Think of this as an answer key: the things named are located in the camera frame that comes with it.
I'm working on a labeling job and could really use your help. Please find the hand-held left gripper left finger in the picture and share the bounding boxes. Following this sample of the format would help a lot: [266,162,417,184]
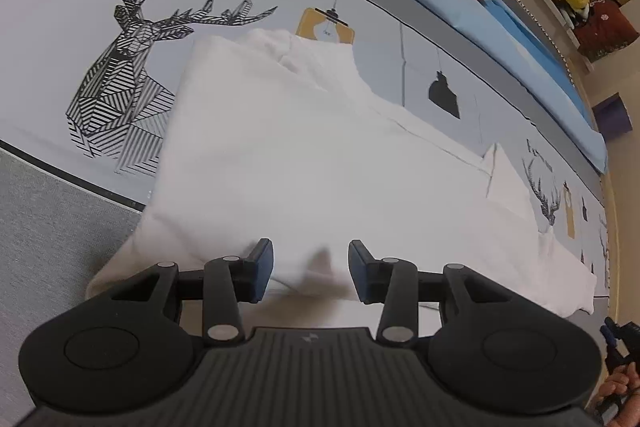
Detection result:
[106,238,275,345]

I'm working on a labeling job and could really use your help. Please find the dark red cushion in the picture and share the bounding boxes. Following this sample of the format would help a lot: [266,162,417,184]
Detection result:
[574,0,640,60]

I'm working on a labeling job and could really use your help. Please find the grey deer print bed sheet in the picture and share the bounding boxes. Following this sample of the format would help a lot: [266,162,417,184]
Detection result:
[0,0,621,427]

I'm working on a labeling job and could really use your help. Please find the light blue blanket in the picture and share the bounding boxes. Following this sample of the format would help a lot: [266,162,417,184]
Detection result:
[235,0,609,174]

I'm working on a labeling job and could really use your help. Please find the purple box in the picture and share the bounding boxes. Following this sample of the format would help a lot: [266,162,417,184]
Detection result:
[592,92,632,138]

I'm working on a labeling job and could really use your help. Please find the white garment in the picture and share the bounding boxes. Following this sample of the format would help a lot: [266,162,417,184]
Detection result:
[85,28,599,344]

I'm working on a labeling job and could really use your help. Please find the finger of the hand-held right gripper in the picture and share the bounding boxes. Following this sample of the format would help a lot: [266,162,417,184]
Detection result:
[599,316,621,352]

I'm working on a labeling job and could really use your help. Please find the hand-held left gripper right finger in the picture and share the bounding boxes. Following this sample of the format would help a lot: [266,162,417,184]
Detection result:
[347,239,522,345]

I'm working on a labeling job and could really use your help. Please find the person's right hand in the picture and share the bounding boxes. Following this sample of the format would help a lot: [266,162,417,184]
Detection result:
[596,363,640,427]

